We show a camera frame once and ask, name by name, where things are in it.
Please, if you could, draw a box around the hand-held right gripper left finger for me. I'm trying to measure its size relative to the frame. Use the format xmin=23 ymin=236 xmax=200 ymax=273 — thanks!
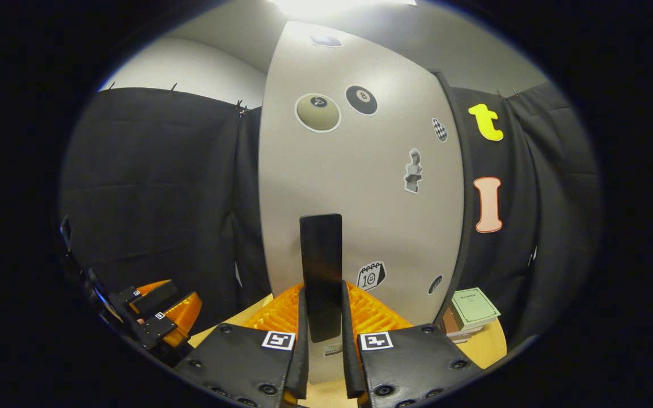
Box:
xmin=175 ymin=283 xmax=310 ymax=407

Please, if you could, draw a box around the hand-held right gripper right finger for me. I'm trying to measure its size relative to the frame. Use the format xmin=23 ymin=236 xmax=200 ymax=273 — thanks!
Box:
xmin=341 ymin=280 xmax=483 ymax=407

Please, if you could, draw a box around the black door handle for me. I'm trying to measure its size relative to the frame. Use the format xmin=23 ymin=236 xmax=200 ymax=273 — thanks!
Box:
xmin=299 ymin=214 xmax=343 ymax=343

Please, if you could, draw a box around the grey cabinet door with stickers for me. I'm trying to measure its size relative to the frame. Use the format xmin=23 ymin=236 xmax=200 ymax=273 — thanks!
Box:
xmin=257 ymin=22 xmax=466 ymax=386

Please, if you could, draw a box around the dark grey cabinet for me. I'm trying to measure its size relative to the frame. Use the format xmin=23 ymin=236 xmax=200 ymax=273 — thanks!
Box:
xmin=434 ymin=69 xmax=474 ymax=326

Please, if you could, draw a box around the small stack of books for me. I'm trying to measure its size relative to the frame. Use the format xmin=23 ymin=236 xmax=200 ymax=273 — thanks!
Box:
xmin=440 ymin=306 xmax=500 ymax=344

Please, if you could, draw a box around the green booklet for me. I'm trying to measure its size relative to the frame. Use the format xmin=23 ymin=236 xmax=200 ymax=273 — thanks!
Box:
xmin=451 ymin=287 xmax=501 ymax=329

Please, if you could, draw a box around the black backdrop cloth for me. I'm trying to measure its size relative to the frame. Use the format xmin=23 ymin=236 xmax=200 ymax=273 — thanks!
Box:
xmin=59 ymin=82 xmax=602 ymax=352

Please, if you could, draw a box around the large ceiling light panel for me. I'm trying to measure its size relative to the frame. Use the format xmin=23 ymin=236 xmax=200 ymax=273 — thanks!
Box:
xmin=270 ymin=0 xmax=418 ymax=20

